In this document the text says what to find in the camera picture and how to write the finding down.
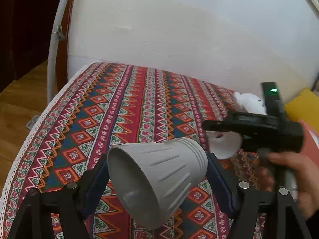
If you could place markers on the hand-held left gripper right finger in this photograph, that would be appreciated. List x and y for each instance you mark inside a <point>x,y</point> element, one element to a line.
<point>220,184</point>

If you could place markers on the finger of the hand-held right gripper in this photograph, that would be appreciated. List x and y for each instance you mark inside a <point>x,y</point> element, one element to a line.
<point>215,126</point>

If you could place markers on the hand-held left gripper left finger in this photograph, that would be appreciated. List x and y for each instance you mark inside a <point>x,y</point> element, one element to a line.
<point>94,189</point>

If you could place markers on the white ribbed cup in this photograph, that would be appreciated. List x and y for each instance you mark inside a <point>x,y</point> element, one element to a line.
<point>226,147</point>

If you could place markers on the grey ribbed cup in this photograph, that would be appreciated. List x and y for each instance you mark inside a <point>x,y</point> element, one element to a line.
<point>162,174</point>

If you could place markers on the person's right hand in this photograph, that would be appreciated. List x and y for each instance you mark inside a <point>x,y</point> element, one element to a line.
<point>299,176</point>

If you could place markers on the white plush toy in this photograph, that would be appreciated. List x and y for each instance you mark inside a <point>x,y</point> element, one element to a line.
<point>250,103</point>

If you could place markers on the yellow cushion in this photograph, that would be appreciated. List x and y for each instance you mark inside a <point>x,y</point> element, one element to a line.
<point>301,107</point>

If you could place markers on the orange-red box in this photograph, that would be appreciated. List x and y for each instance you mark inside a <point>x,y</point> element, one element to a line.
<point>311,139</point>

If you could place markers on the patterned red tablecloth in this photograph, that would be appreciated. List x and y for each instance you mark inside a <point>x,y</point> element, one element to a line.
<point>112,109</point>

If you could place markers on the small grey floor object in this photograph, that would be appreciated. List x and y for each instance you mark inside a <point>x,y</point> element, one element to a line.
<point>33,122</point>

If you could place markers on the white pipe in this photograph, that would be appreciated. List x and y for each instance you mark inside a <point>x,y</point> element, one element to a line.
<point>53,54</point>

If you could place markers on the dark wooden door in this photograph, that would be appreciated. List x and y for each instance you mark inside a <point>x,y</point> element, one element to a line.
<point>27,29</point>

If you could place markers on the brown wooden door frame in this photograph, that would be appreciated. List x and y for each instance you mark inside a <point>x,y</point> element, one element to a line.
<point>65,29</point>

